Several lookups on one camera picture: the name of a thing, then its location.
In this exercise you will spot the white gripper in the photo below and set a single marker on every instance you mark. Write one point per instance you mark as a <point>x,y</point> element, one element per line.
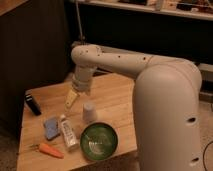
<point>81,82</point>

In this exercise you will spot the green bowl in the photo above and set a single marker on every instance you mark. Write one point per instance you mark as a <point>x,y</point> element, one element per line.
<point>98,141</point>

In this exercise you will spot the orange carrot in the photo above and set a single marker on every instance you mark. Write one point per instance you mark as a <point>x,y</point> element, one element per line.
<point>49,150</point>

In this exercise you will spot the metal pole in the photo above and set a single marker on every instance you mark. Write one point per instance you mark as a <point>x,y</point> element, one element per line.
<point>79,22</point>

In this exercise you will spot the white ceramic cup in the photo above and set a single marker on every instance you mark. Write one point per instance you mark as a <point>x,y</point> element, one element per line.
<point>89,112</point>

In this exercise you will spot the white tube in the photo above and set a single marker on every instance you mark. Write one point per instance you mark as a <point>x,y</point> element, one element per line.
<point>69,135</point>

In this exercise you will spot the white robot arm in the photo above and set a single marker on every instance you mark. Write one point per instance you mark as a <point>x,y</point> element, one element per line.
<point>165,103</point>

